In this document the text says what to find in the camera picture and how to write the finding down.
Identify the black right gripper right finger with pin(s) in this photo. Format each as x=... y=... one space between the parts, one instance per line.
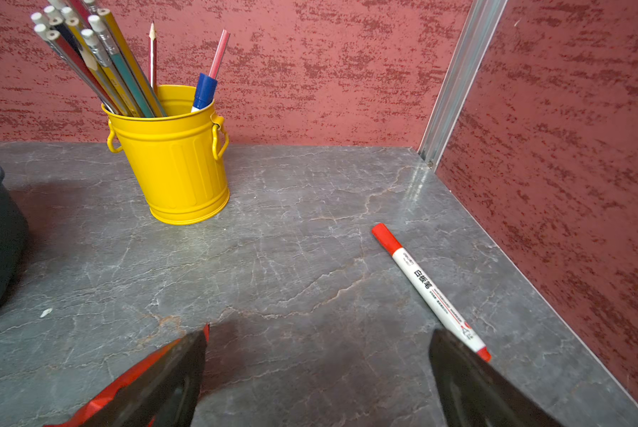
x=472 y=393

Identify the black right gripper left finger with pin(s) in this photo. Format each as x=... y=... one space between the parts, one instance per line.
x=159 y=387

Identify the red foil tea bag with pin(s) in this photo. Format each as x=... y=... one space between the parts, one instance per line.
x=110 y=392

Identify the red white marker pen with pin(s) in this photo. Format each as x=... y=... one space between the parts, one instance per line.
x=447 y=314

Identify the yellow metal pencil bucket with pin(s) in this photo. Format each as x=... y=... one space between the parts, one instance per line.
x=178 y=160

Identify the blue capped pen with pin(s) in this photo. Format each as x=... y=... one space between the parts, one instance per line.
x=204 y=93

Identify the pink pencil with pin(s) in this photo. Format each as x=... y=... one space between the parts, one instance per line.
x=219 y=55

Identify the bundle of coloured pencils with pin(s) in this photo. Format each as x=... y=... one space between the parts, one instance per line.
x=88 y=39

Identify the aluminium corner profile right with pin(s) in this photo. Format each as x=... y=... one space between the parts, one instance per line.
x=476 y=36

